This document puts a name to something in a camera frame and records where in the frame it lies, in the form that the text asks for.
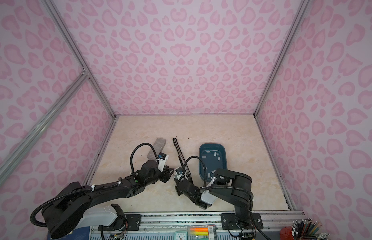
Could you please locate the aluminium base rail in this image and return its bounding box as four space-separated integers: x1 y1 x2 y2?
76 211 306 240

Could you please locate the small teal clock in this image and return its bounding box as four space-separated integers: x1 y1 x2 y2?
174 231 188 240

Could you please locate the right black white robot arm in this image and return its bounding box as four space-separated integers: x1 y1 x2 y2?
174 168 254 229

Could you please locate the highlighter marker box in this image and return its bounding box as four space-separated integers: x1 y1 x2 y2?
188 225 218 240

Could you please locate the teal plastic tray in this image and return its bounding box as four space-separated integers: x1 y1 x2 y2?
199 143 228 182

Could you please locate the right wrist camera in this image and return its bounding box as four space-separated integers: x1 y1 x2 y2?
174 167 185 181

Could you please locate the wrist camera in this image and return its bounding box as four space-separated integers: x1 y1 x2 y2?
157 153 169 172
174 167 185 181

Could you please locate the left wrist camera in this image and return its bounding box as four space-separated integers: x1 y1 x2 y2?
157 153 169 172

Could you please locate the red pen holder with pens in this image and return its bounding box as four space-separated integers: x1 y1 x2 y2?
280 218 330 240

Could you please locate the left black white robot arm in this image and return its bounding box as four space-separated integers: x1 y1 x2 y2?
30 160 175 239

